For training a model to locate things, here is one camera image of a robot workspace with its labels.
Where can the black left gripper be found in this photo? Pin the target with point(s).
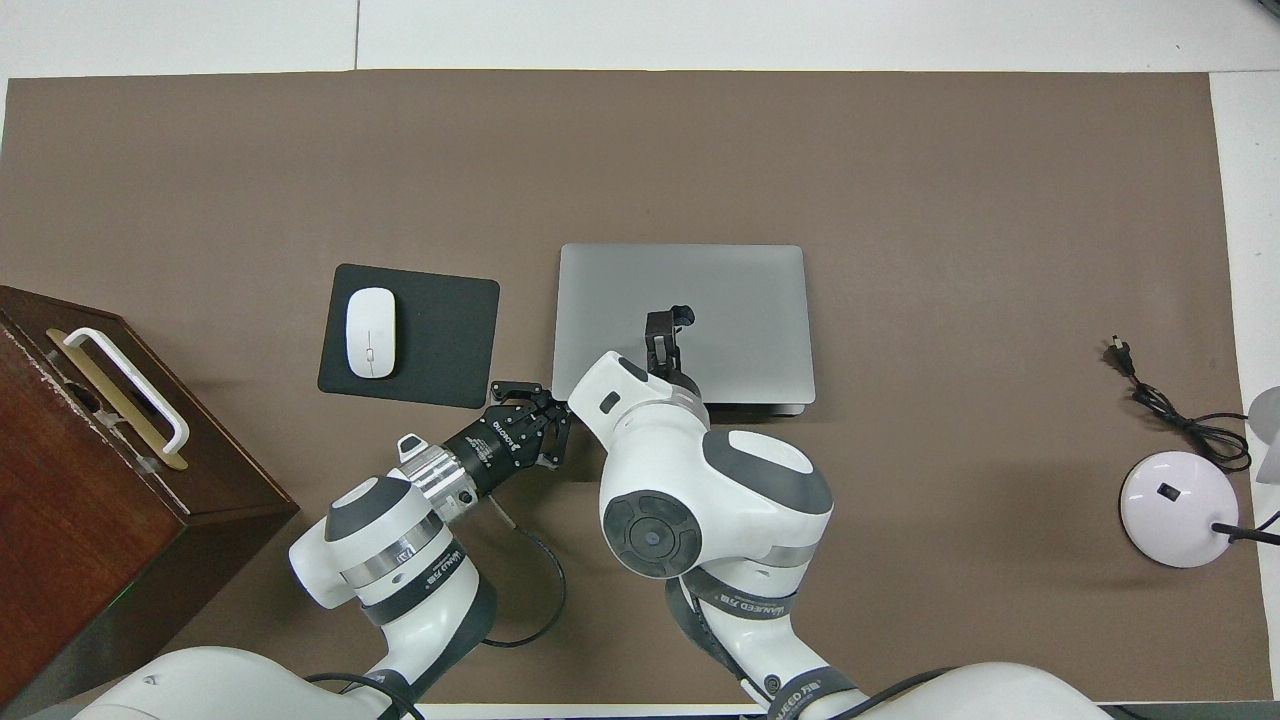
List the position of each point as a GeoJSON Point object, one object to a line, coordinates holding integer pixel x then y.
{"type": "Point", "coordinates": [495, 450]}

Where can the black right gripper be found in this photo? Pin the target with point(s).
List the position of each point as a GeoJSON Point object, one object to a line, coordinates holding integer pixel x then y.
{"type": "Point", "coordinates": [678, 380]}

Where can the grey Apple laptop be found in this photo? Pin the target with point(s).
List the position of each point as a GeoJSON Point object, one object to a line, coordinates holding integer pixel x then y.
{"type": "Point", "coordinates": [750, 320]}

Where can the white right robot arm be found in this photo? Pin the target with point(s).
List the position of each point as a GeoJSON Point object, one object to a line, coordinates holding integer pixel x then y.
{"type": "Point", "coordinates": [720, 480]}

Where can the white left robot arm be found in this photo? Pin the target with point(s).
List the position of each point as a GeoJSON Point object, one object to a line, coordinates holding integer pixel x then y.
{"type": "Point", "coordinates": [380, 550]}

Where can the black mouse pad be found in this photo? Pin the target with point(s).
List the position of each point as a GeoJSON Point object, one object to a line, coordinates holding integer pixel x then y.
{"type": "Point", "coordinates": [445, 340]}

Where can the white computer mouse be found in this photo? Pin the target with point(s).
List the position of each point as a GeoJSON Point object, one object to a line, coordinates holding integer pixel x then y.
{"type": "Point", "coordinates": [370, 330]}

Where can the brown paper table mat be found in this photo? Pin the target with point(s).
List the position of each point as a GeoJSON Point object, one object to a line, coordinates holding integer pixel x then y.
{"type": "Point", "coordinates": [640, 150]}

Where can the gold metal box plate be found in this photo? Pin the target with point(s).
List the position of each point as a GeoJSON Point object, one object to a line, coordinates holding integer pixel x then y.
{"type": "Point", "coordinates": [118, 402]}

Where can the dark brown wooden box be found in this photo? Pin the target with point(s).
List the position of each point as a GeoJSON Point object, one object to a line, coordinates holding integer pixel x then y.
{"type": "Point", "coordinates": [80, 540]}

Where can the white desk lamp base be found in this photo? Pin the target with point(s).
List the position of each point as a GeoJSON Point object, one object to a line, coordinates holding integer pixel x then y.
{"type": "Point", "coordinates": [1180, 510]}

